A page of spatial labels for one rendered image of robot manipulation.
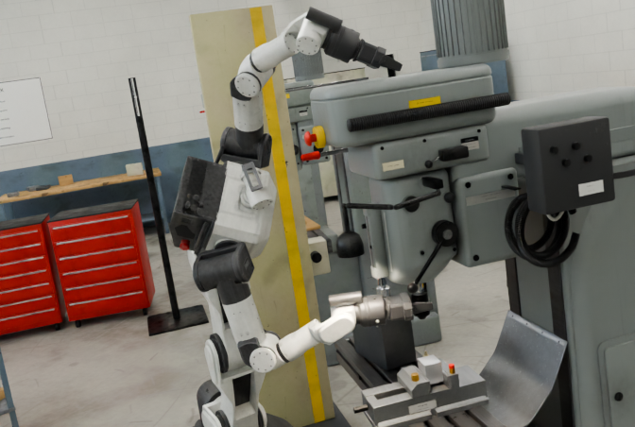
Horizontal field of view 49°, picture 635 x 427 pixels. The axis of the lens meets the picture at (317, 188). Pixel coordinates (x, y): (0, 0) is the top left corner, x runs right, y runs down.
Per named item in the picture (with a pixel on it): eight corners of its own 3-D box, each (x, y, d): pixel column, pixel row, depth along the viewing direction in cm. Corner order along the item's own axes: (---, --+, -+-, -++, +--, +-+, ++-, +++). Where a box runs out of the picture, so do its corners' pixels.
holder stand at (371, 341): (386, 371, 232) (379, 315, 229) (354, 351, 252) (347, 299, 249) (417, 360, 237) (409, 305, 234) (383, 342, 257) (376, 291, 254)
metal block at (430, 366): (427, 384, 201) (424, 366, 200) (419, 377, 207) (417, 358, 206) (443, 381, 202) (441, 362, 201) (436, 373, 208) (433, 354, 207)
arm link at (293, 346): (319, 350, 200) (266, 383, 203) (322, 333, 210) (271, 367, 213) (298, 321, 198) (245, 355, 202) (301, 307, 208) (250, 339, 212)
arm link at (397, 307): (411, 297, 194) (368, 303, 195) (415, 330, 196) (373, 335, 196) (404, 283, 207) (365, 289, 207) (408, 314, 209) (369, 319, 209)
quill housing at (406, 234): (402, 294, 188) (386, 179, 183) (375, 276, 208) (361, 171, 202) (465, 279, 193) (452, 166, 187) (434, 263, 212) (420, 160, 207)
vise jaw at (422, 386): (412, 398, 197) (410, 385, 196) (397, 381, 209) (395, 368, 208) (432, 393, 198) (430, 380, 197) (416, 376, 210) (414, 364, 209)
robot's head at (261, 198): (247, 215, 204) (254, 202, 197) (235, 185, 208) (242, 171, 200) (267, 210, 207) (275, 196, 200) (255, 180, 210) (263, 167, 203)
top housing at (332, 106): (338, 150, 175) (329, 87, 173) (311, 144, 200) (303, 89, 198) (503, 121, 187) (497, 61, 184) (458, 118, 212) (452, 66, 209)
